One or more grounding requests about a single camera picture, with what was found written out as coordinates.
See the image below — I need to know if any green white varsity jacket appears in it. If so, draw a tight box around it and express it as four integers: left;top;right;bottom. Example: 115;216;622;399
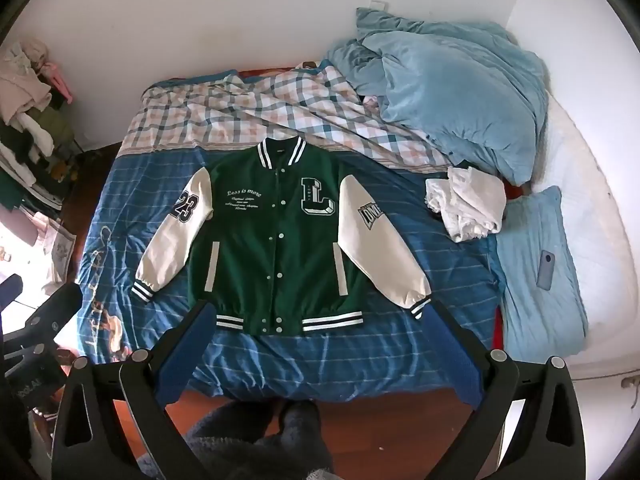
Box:
130;138;432;336

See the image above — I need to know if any pile of clothes on rack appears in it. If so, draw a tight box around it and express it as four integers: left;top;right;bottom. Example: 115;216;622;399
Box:
1;38;78;211

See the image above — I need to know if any light blue pillow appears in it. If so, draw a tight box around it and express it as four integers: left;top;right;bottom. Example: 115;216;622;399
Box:
497;186;588;363

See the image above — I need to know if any dark fuzzy slipper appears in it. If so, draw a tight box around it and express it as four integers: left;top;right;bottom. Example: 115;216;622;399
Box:
184;398;336;479

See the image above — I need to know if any blue striped bed sheet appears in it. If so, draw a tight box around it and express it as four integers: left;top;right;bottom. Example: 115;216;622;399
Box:
77;148;506;402

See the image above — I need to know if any grey smartphone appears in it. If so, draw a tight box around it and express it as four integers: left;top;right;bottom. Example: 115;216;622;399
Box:
536;250;555;292

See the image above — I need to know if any white crumpled garment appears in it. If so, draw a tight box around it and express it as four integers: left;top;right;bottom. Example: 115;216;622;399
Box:
425;167;506;243

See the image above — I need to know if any light blue duvet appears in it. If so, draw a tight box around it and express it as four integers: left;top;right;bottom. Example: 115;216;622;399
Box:
326;8;548;186

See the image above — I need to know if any plaid checked blanket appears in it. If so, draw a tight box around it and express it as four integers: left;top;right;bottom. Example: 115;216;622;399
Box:
120;62;451;174

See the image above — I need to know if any wall hook fixture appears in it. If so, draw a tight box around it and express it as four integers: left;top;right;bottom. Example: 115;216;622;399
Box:
620;375;640;408

